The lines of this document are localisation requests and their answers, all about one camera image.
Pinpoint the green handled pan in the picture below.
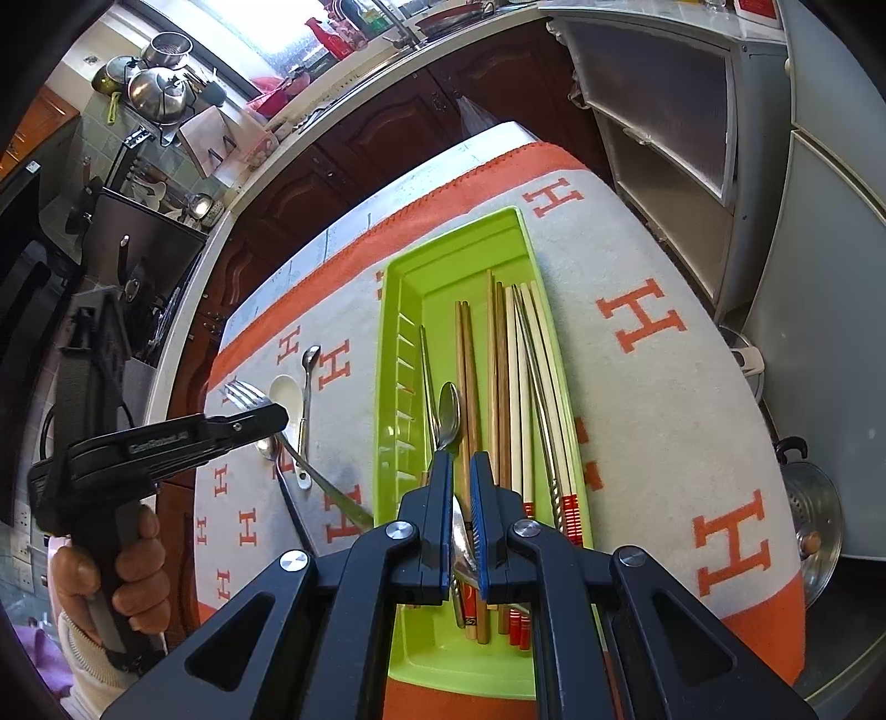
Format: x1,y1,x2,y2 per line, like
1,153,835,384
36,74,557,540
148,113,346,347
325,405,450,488
93,55,143,126

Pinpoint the steel pot lid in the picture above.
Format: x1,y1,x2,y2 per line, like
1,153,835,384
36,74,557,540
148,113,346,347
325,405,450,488
774,436,846,610

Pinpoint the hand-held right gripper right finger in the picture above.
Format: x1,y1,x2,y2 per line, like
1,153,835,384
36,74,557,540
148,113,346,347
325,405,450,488
469,451,818,720

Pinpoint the white ceramic spoon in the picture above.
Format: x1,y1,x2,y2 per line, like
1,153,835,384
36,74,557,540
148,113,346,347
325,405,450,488
269,374,312,491

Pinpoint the grey metal cupboard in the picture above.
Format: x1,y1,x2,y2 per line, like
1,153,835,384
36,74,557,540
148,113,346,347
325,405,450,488
547,7,790,326

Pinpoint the large steel pot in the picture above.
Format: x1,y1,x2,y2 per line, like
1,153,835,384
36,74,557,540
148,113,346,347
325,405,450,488
128,65,191,122

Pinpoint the steel pot on rack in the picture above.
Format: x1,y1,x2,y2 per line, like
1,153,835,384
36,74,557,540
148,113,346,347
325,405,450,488
142,31,195,70

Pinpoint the black gas stove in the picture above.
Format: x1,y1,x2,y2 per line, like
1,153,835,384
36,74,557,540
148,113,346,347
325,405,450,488
135,284,184,375

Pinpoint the range hood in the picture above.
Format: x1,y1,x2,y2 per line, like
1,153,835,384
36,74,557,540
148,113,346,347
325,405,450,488
93,187,212,312

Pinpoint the steel spoon wide handle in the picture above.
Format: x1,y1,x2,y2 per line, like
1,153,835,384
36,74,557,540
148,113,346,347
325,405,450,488
435,380,482,628

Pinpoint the brown wooden chopstick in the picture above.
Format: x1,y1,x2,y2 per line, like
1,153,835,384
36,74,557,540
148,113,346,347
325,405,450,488
494,280,513,492
486,270,503,489
453,300,482,641
462,301,492,641

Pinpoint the wooden cutting board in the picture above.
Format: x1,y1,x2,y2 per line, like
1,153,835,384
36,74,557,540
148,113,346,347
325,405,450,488
178,104,278,177

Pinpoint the pink plastic basin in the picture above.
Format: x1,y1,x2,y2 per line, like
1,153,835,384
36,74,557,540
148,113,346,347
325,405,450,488
249,69,312,119

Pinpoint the cream chopstick red striped end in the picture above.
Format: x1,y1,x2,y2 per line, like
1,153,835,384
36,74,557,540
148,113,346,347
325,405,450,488
504,285,530,646
532,279,588,548
521,280,579,548

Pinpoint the steel fork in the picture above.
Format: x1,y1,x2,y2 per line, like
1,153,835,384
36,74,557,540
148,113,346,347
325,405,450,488
223,379,378,534

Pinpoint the green plastic tray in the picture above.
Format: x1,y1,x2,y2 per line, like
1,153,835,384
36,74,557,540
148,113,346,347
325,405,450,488
377,206,593,700

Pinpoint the person's left forearm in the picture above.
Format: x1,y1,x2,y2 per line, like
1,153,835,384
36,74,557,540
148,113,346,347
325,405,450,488
48,609,174,720

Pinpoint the orange white printed tablecloth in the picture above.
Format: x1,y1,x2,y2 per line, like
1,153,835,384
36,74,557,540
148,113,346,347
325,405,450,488
192,142,807,720

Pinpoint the long thin steel spoon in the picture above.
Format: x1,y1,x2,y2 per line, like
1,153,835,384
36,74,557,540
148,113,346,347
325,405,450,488
297,344,323,458

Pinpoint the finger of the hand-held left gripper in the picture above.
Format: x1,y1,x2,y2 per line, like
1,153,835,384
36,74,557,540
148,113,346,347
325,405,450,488
200,403,290,454

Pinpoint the clear plastic bag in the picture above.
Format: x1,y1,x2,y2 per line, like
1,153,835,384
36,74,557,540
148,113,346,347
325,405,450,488
453,93,499,143

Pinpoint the large steel spoon hammered handle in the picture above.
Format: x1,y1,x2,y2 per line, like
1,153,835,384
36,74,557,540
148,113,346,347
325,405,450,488
255,436,321,558

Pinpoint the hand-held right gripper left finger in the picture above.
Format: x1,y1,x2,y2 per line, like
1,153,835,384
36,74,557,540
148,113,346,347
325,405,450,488
100,450,458,720

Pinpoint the white rice cooker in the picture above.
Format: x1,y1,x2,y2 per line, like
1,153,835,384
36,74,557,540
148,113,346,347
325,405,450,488
720,325,766,403

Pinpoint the purple cloth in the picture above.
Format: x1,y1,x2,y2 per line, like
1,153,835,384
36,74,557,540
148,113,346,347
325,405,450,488
10,616,66,686

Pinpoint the white wall socket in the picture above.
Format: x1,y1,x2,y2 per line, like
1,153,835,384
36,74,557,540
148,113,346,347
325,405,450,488
10,505,35,589

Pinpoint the grey refrigerator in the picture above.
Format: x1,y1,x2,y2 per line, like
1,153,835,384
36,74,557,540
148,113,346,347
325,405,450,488
744,0,886,562

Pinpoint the person's left hand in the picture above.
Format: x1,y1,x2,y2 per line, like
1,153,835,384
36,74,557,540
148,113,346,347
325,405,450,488
47,508,167,628

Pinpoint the steel sink faucet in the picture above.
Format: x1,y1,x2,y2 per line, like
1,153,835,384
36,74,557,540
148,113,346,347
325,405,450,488
374,0,423,49

